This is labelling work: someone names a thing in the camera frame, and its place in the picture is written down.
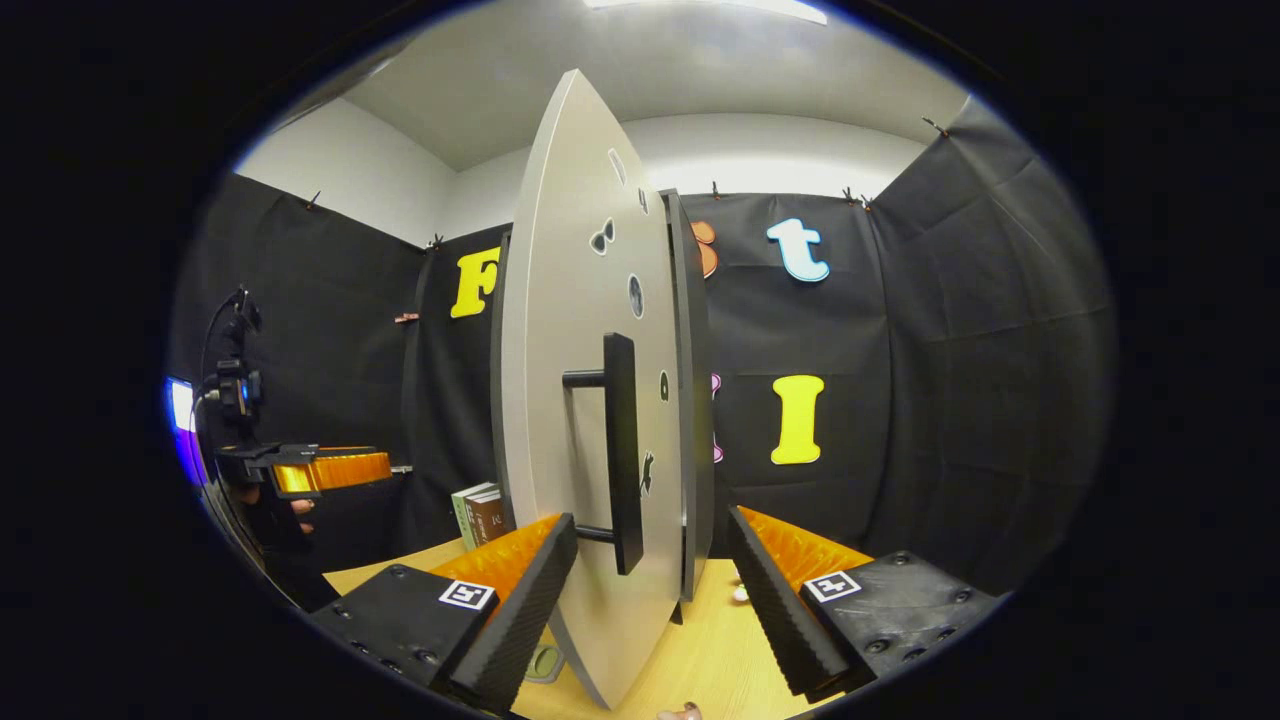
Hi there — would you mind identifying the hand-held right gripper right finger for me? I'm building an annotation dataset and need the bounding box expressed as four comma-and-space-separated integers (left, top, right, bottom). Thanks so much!
726, 505, 1004, 701

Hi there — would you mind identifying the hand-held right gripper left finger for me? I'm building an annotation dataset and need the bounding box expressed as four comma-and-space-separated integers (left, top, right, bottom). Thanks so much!
308, 513, 581, 713

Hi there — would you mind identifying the black cabinet door handle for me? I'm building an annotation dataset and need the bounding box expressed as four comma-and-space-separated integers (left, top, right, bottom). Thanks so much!
562, 333, 645, 577

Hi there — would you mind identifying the beige cabinet door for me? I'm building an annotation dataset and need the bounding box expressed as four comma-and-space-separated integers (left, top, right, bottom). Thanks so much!
497, 68, 701, 711

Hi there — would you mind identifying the black backdrop cloth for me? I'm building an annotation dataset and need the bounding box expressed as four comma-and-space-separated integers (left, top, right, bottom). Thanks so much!
170, 95, 1117, 601

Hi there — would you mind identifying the long ceiling light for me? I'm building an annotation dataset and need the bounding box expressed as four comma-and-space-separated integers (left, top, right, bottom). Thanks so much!
585, 0, 829, 26

